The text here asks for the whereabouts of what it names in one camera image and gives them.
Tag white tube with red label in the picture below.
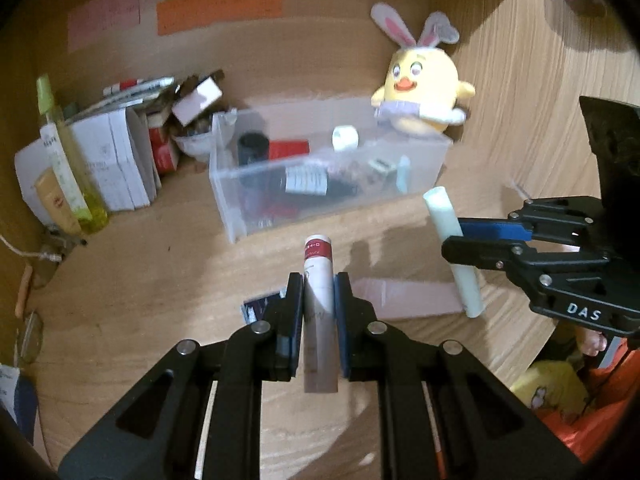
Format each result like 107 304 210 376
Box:
301 233 340 395

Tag pink paper note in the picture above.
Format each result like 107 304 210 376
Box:
67 0 141 51

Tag person's right hand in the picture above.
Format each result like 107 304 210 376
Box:
575 327 610 357

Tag white cable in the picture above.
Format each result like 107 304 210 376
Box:
0 232 63 263

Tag white and blue packet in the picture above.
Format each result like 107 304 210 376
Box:
0 362 40 447

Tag white tape roll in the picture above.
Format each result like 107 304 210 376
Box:
332 125 359 152

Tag small dark packet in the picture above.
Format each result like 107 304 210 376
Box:
242 291 283 324

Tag pale green tube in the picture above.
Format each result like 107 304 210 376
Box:
422 186 485 319

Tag yellow chick plush toy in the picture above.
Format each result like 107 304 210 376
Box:
370 2 477 136

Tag pink plastic sheet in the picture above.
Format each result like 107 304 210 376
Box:
350 277 465 320

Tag black cylinder jar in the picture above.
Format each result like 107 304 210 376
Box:
237 131 268 166

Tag orange paper note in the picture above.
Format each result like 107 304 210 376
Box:
156 0 283 36

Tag beige tube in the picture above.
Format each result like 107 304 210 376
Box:
34 167 82 236

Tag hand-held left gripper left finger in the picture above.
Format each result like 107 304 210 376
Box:
57 271 306 480

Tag dark bottle with white label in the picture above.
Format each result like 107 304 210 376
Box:
240 165 361 202

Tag green spray bottle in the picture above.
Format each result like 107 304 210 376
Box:
36 74 110 233

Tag white boxes pile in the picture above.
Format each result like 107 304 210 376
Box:
15 95 162 217

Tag yellow printed cloth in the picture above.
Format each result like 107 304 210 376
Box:
510 360 594 418

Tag clear plastic storage bin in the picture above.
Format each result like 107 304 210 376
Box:
209 97 453 245

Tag red box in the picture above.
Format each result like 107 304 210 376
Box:
149 127 180 173

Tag orange garment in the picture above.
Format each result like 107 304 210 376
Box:
540 335 640 463

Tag red foil packet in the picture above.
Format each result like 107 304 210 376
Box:
268 140 310 161

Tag red and white marker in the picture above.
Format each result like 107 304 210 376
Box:
103 77 176 97

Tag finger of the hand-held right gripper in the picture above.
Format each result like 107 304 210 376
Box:
441 236 614 302
457 196 607 249

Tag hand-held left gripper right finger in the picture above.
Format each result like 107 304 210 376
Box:
334 271 586 480

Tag eyeglasses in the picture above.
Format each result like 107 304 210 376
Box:
14 310 46 366

